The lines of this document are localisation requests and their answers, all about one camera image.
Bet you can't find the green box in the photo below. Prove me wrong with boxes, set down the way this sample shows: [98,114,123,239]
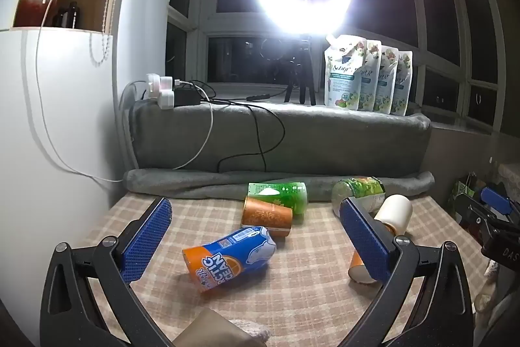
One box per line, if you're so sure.
[449,172,480,209]

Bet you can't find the brown patterned paper cup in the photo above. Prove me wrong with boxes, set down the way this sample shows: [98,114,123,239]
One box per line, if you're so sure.
[241,196,294,237]

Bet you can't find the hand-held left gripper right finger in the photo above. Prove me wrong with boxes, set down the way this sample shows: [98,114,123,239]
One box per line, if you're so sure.
[337,197,476,347]

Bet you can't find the white and orange paper cup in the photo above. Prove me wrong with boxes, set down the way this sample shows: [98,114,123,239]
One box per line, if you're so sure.
[348,194,414,286]

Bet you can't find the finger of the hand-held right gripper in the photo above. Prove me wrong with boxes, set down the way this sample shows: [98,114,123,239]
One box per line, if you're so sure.
[454,193,494,240]
[478,186,520,226]

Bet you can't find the brown paper piece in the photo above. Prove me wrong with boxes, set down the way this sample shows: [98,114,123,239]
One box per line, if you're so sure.
[173,308,244,347]

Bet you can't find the white knitted cloth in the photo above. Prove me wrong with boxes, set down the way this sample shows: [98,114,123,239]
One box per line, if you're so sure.
[227,316,271,347]

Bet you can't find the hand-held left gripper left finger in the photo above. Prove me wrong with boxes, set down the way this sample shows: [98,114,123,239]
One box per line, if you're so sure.
[38,197,176,347]

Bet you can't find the beige checkered cloth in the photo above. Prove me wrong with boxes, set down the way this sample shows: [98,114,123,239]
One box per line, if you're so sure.
[73,193,492,347]

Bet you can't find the grey blanket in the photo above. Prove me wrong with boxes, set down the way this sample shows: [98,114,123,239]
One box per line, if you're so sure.
[122,101,435,203]

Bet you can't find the white floral refill pouch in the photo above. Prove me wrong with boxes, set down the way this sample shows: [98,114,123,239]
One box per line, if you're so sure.
[357,39,383,112]
[324,34,368,110]
[376,45,399,114]
[392,50,414,117]

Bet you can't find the black power strip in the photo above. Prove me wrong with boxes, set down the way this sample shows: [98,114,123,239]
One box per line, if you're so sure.
[140,85,202,108]

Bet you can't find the black cable with inline switch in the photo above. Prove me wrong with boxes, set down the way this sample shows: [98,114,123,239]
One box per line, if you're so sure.
[211,85,291,104]

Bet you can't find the long white cable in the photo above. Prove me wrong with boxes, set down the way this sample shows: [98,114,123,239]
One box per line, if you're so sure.
[34,0,215,183]

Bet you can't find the black tripod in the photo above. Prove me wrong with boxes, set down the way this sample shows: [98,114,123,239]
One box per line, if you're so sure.
[283,34,317,106]

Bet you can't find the white cabinet with shelf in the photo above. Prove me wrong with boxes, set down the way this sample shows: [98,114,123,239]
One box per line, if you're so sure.
[0,0,171,331]

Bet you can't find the white charger plug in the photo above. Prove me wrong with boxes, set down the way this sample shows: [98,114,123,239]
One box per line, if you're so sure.
[156,92,176,111]

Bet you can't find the pale cloth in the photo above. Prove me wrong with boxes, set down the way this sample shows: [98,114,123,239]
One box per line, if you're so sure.
[475,260,506,315]

